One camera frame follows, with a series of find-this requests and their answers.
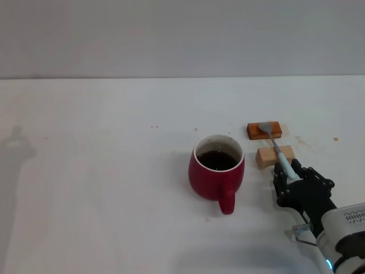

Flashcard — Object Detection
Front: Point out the light wooden spoon rest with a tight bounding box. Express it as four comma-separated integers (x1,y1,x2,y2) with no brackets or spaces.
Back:
255,144,294,171

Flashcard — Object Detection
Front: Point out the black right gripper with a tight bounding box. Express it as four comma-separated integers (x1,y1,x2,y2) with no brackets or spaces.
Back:
272,159,338,237

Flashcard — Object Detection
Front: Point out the spoon with light blue handle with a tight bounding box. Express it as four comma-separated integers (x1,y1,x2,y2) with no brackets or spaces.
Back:
258,122,297,181

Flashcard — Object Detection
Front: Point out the thin cable with clear plug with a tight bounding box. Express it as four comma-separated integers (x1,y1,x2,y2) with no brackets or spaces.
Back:
293,224,318,247

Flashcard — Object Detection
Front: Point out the red ceramic coffee cup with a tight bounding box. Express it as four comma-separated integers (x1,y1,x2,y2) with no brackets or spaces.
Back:
187,134,246,216

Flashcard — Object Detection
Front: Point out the dark orange wooden block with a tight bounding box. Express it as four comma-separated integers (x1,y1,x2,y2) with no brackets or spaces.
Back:
246,121,283,140

